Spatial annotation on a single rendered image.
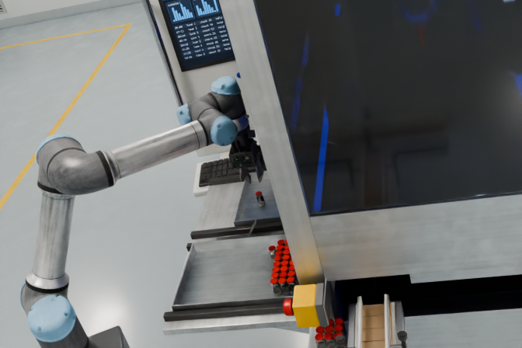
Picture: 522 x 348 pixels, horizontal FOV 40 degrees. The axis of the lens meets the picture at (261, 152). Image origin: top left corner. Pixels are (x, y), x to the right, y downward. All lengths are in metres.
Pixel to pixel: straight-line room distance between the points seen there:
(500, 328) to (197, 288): 0.80
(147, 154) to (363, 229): 0.57
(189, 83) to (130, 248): 1.45
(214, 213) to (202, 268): 0.26
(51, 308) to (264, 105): 0.85
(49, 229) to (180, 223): 1.97
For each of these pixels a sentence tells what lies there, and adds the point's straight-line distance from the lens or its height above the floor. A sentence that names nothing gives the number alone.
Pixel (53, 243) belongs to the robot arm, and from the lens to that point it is 1.97.
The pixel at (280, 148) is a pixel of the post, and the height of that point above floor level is 1.40.
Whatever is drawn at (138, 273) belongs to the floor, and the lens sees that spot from 3.65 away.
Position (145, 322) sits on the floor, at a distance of 3.36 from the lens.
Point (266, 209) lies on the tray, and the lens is 2.22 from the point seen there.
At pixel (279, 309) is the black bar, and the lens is 1.86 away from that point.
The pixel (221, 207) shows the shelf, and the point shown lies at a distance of 2.30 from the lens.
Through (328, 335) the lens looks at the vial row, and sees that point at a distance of 1.72.
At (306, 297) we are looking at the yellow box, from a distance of 1.67.
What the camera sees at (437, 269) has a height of 1.02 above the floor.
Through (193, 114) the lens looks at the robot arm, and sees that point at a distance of 1.95.
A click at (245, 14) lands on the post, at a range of 1.36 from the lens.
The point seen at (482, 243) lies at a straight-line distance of 1.65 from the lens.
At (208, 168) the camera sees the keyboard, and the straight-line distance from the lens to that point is 2.62.
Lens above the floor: 2.16
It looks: 31 degrees down
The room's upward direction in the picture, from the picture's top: 16 degrees counter-clockwise
